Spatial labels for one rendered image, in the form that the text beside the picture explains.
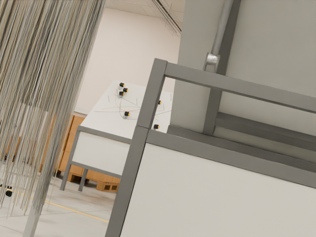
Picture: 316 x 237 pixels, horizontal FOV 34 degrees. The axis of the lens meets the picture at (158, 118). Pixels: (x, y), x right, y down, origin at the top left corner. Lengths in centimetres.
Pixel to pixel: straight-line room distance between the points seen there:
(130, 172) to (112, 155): 514
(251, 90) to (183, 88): 54
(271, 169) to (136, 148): 37
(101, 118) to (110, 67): 324
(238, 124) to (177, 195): 57
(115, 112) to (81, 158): 77
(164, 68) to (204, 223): 44
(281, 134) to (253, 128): 10
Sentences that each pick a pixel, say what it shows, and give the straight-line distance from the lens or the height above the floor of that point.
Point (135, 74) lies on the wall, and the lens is 983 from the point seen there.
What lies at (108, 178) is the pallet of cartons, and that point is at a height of 21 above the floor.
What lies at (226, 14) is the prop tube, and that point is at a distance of 152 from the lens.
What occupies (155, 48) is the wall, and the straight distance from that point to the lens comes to 985.
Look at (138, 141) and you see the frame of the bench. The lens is 145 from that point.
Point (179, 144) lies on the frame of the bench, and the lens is 143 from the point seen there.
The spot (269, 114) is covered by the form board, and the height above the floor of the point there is 99.
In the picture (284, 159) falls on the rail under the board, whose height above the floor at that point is 85.
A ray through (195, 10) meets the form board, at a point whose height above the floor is 123.
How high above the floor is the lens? 73
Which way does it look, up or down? 4 degrees up
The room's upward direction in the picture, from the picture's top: 15 degrees clockwise
